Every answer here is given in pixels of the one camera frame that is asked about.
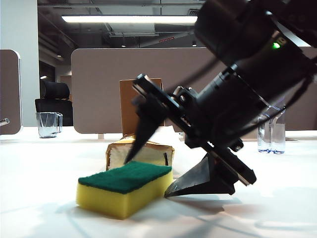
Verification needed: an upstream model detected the black office chair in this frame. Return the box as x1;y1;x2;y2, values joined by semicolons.
34;80;74;127

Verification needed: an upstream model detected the white tissue sheet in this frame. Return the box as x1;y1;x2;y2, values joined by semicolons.
152;125;180;143

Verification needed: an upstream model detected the brown cardboard box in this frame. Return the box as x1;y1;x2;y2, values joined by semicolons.
119;78;163;139

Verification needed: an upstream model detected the thin black cable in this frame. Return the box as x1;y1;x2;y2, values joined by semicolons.
237;74;312;136

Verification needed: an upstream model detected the yellow sponge with green pad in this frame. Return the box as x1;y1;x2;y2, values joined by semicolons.
76;160;173;220

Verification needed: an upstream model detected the wide brown desk divider panel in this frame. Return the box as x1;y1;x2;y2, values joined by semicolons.
70;46;317;135

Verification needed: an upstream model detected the clear plastic water bottle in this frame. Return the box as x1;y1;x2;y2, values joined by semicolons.
257;104;286;155

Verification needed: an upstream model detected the clear glass mug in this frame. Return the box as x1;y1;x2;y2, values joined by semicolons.
36;112;63;139

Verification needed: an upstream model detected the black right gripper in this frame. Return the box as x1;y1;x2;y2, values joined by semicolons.
124;66;270;198

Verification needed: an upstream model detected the long ceiling light strip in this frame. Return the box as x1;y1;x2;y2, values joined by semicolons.
61;15;199;24

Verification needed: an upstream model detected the gold wrapped tissue pack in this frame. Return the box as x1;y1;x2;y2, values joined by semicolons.
106;135;175;172

